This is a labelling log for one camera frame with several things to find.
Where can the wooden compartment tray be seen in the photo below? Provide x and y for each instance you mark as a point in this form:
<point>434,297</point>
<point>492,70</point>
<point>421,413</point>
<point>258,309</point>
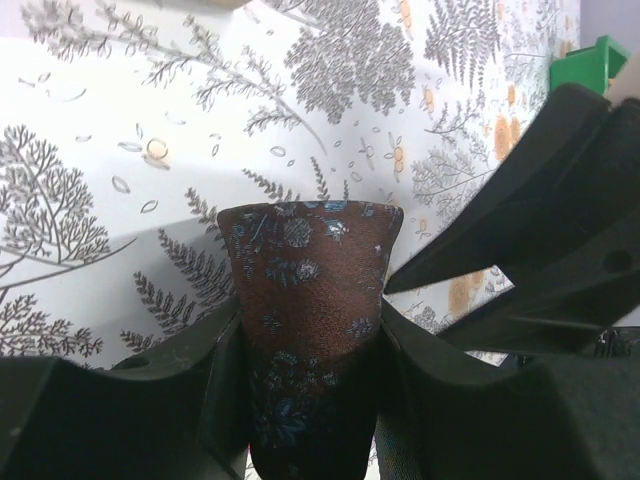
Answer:
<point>226,4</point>

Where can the green plastic bin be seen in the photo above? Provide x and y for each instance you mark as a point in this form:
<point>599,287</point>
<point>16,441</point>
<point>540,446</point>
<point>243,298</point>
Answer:
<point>592,67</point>

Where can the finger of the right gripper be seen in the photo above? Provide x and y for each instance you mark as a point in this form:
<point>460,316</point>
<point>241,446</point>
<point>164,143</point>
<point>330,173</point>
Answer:
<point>575,264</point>
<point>483,233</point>

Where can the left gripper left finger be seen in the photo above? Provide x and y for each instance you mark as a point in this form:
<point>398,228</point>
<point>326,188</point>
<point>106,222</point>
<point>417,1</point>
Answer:
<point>173,411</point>

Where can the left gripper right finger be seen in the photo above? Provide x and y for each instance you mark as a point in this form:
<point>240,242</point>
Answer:
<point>448,415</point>

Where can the dark brown patterned tie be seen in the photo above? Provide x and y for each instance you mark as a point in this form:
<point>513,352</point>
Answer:
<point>309,277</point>

